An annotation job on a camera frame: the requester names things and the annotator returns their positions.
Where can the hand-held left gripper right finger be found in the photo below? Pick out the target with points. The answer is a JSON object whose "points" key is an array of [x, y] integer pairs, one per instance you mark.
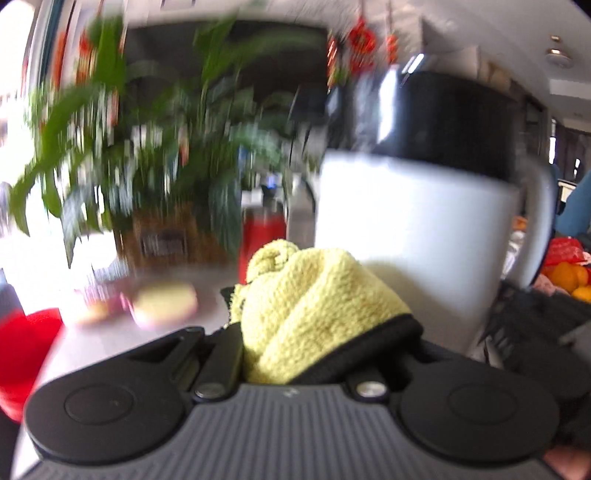
{"points": [[369, 381]]}

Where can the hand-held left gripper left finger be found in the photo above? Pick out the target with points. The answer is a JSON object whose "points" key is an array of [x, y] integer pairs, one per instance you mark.
{"points": [[226, 355]]}

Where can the yellow cleaning cloth black trim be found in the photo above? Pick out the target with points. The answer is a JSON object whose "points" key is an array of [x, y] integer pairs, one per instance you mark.
{"points": [[314, 304]]}

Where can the white mug with black rim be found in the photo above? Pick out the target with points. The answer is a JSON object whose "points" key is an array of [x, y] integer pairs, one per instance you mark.
{"points": [[406, 240]]}

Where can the person's right hand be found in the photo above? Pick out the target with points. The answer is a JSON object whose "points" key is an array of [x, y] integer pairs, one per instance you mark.
{"points": [[572, 466]]}

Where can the red net bag of oranges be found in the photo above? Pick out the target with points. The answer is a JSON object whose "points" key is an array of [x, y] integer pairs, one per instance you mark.
{"points": [[565, 272]]}

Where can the red thermos bottle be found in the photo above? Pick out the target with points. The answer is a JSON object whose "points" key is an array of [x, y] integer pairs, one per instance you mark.
{"points": [[261, 240]]}

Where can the woven basket planter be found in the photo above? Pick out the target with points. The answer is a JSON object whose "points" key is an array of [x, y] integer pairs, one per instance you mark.
{"points": [[161, 240]]}

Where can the white plastic bottle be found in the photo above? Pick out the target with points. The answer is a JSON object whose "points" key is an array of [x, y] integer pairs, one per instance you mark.
{"points": [[302, 217]]}

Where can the blue chair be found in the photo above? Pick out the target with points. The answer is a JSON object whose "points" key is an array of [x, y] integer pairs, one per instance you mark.
{"points": [[577, 207]]}

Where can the red plastic basin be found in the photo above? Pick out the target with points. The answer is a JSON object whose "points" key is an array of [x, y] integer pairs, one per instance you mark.
{"points": [[23, 360]]}

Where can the peace lily plant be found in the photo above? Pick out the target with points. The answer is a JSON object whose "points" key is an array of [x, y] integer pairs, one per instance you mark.
{"points": [[138, 138]]}

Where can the black television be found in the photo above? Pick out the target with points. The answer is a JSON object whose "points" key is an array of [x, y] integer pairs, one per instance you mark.
{"points": [[286, 74]]}

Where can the ceiling light fixture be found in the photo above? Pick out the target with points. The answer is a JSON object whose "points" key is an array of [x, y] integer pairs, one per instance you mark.
{"points": [[558, 55]]}

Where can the small red Chinese knot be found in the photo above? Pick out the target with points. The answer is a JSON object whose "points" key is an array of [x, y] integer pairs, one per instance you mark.
{"points": [[85, 50]]}

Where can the large red Chinese knot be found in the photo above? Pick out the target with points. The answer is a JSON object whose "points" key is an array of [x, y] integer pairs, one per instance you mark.
{"points": [[361, 41]]}

